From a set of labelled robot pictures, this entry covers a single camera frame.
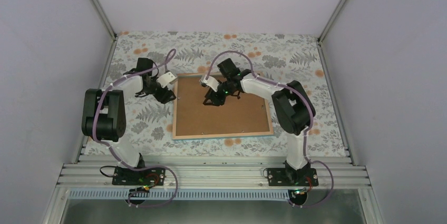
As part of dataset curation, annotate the wooden picture frame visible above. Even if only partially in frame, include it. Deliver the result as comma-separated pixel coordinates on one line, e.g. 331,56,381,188
171,73,275,141

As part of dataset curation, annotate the brown backing board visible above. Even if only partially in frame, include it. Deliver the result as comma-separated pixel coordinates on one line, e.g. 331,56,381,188
176,76,271,137

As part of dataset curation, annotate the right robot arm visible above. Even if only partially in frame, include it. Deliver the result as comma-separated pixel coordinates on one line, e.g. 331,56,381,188
200,59,316,186

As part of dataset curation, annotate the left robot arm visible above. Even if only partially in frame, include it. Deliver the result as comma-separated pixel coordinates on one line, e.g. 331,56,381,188
81,58,177,184

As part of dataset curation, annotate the floral table mat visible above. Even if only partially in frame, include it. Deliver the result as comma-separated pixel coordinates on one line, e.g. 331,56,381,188
106,31,345,158

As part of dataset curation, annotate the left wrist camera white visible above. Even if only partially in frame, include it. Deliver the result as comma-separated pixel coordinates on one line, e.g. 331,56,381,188
157,71,178,87

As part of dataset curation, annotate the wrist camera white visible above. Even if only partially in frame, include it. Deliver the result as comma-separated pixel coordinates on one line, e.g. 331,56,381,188
199,75,220,92
157,71,178,87

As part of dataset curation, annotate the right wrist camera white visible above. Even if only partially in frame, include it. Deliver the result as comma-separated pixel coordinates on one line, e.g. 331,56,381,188
199,75,220,92

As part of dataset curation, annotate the aluminium mounting rail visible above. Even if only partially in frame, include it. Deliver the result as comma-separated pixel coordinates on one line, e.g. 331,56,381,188
56,155,371,189

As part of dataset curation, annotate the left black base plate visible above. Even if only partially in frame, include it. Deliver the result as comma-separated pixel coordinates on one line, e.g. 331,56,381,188
112,167,166,186

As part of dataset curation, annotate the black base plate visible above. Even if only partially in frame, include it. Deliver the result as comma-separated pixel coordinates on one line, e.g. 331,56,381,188
112,167,166,186
263,168,319,187

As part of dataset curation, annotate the slotted cable duct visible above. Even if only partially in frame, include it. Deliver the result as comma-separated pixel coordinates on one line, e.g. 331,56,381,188
68,188,289,201

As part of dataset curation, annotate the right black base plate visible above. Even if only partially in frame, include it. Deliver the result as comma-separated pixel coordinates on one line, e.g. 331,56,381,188
263,168,319,187

